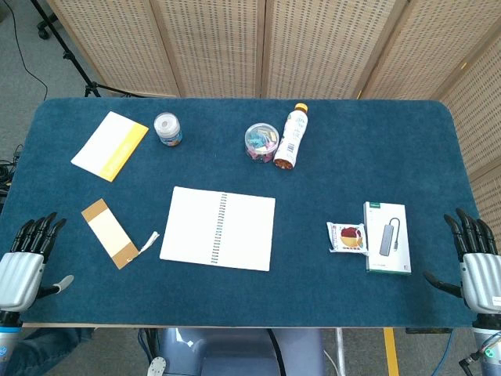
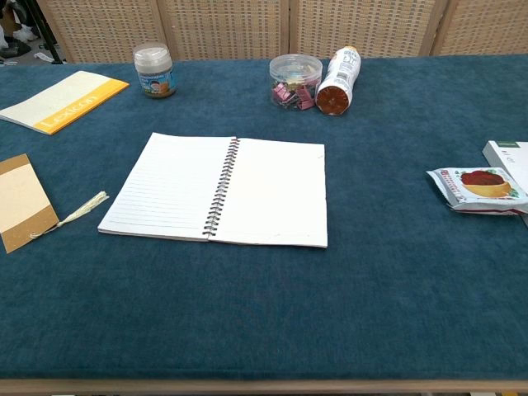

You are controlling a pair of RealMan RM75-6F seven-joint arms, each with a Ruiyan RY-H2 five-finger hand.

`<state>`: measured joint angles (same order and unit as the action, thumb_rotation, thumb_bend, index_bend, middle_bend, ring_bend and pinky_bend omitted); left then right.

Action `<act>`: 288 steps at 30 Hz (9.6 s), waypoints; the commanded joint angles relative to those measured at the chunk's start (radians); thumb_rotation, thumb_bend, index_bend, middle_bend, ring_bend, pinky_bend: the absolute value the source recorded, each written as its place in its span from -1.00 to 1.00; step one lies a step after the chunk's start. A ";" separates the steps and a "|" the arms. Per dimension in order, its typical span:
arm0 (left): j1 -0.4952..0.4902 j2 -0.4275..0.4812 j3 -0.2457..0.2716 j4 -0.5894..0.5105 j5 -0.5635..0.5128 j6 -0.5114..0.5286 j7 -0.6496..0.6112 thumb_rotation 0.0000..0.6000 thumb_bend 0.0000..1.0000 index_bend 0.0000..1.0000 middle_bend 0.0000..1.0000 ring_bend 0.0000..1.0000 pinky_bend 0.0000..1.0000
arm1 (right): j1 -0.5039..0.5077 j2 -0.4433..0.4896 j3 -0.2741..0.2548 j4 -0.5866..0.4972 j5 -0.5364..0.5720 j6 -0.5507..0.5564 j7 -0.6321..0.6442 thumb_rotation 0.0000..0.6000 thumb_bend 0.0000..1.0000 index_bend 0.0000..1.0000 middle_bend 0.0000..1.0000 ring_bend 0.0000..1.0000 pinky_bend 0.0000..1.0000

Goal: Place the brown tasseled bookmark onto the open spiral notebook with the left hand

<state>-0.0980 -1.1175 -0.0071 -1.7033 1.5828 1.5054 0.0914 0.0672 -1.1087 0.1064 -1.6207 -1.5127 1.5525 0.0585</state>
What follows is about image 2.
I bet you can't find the brown cream tasselled bookmark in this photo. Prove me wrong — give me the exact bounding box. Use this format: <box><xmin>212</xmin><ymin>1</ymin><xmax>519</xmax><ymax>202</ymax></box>
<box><xmin>0</xmin><ymin>153</ymin><xmax>111</xmax><ymax>254</ymax></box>

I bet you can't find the woven wooden folding screen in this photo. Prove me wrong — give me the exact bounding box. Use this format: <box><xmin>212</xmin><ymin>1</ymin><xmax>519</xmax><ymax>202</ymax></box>
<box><xmin>36</xmin><ymin>0</ymin><xmax>528</xmax><ymax>64</ymax></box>

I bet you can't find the white USB hub box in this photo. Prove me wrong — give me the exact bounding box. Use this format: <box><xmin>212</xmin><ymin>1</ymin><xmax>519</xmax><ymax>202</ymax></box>
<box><xmin>482</xmin><ymin>140</ymin><xmax>528</xmax><ymax>228</ymax></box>

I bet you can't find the white snack packet red picture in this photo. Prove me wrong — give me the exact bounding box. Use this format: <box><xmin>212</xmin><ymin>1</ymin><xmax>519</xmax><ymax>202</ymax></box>
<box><xmin>426</xmin><ymin>167</ymin><xmax>528</xmax><ymax>215</ymax></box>

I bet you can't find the yellow and white booklet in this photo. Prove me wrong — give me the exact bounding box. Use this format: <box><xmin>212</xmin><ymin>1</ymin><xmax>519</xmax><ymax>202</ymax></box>
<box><xmin>0</xmin><ymin>70</ymin><xmax>130</xmax><ymax>136</ymax></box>

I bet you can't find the blue table cloth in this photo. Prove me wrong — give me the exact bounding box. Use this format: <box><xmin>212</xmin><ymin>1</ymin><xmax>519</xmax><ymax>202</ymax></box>
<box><xmin>0</xmin><ymin>54</ymin><xmax>528</xmax><ymax>380</ymax></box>

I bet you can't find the clear tub of binder clips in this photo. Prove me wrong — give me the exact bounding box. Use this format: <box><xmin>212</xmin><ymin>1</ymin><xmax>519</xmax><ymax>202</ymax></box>
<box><xmin>269</xmin><ymin>54</ymin><xmax>324</xmax><ymax>111</ymax></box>

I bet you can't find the white drink bottle orange cap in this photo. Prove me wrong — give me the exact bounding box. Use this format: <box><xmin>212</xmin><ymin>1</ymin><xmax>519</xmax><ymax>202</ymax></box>
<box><xmin>315</xmin><ymin>45</ymin><xmax>362</xmax><ymax>116</ymax></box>

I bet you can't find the open white spiral notebook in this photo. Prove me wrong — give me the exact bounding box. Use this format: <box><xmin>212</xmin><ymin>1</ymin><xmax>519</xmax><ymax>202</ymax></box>
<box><xmin>97</xmin><ymin>132</ymin><xmax>329</xmax><ymax>249</ymax></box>

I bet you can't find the small jar with white lid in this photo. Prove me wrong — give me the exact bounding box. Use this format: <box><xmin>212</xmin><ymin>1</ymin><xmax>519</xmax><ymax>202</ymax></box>
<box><xmin>133</xmin><ymin>41</ymin><xmax>177</xmax><ymax>99</ymax></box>

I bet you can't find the black tripod stand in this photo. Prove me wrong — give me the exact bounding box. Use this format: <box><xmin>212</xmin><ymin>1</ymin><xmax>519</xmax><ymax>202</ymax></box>
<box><xmin>16</xmin><ymin>0</ymin><xmax>65</xmax><ymax>65</ymax></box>

